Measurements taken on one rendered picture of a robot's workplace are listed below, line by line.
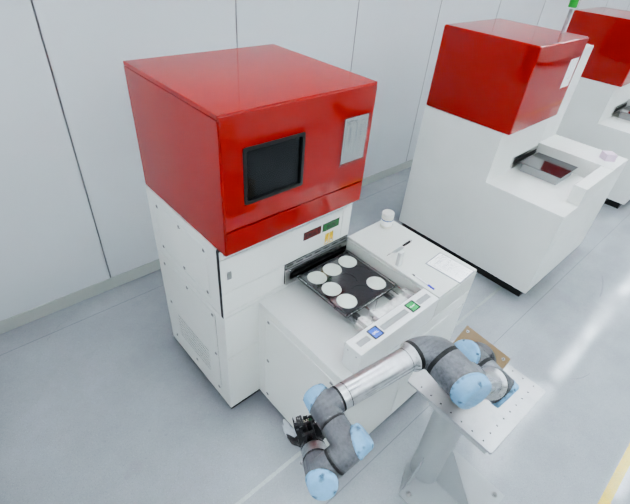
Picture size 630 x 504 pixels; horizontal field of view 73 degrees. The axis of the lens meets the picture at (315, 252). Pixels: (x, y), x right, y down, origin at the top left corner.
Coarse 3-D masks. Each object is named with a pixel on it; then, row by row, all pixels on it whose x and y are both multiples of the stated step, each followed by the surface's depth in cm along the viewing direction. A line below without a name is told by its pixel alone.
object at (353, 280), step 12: (324, 264) 229; (360, 264) 231; (300, 276) 219; (336, 276) 222; (348, 276) 222; (360, 276) 223; (372, 276) 224; (348, 288) 215; (360, 288) 216; (384, 288) 217; (336, 300) 208; (360, 300) 209; (348, 312) 202
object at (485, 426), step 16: (512, 368) 193; (416, 384) 182; (432, 384) 183; (528, 384) 186; (432, 400) 176; (448, 400) 177; (512, 400) 179; (528, 400) 180; (448, 416) 171; (464, 416) 172; (480, 416) 172; (496, 416) 173; (512, 416) 173; (464, 432) 167; (480, 432) 167; (496, 432) 167; (480, 448) 164; (496, 448) 162
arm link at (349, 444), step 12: (336, 420) 110; (348, 420) 112; (324, 432) 110; (336, 432) 108; (348, 432) 108; (360, 432) 106; (336, 444) 107; (348, 444) 106; (360, 444) 105; (372, 444) 107; (336, 456) 106; (348, 456) 105; (360, 456) 106; (336, 468) 105; (348, 468) 106
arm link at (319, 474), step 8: (320, 448) 113; (304, 456) 113; (312, 456) 110; (320, 456) 108; (304, 464) 111; (312, 464) 107; (320, 464) 106; (328, 464) 105; (304, 472) 110; (312, 472) 105; (320, 472) 104; (328, 472) 104; (336, 472) 105; (312, 480) 103; (320, 480) 103; (328, 480) 103; (336, 480) 104; (312, 488) 103; (320, 488) 103; (328, 488) 103; (336, 488) 104; (312, 496) 104; (320, 496) 103; (328, 496) 104
